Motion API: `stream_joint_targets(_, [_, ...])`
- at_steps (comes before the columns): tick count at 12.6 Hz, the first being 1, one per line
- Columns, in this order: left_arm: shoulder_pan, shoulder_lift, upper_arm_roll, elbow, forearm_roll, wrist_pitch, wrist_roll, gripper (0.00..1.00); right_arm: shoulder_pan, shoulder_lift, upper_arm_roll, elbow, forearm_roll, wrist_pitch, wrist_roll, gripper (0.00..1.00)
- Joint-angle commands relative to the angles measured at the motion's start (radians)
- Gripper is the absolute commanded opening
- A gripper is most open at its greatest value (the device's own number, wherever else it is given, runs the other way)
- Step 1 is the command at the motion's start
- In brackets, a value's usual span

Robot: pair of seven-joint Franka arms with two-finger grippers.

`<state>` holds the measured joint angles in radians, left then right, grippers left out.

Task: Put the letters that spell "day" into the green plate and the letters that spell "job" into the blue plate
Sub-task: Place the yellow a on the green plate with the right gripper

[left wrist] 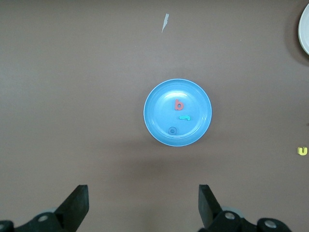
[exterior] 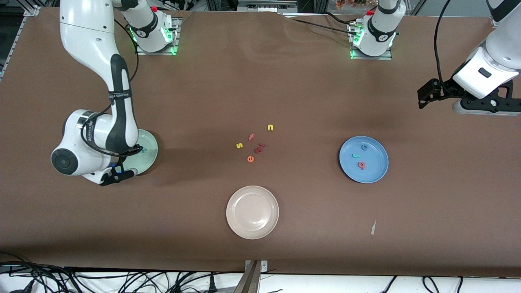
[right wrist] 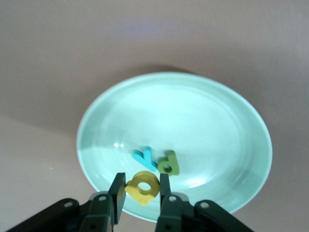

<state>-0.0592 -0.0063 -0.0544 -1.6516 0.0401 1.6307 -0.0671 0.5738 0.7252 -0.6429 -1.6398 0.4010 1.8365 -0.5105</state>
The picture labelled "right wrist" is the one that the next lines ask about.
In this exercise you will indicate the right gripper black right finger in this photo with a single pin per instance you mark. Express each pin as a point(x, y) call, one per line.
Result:
point(181, 217)

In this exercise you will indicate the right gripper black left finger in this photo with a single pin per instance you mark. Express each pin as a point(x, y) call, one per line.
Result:
point(96, 215)

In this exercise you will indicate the yellow letter a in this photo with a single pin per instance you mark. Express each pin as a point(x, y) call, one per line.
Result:
point(135, 191)

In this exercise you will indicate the green letter p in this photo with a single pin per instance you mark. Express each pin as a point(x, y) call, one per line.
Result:
point(172, 159)

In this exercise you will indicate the cyan letter y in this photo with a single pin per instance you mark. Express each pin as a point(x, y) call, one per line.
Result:
point(142, 158)

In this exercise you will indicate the pale green round plate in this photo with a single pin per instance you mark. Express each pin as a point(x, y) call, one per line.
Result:
point(193, 120)

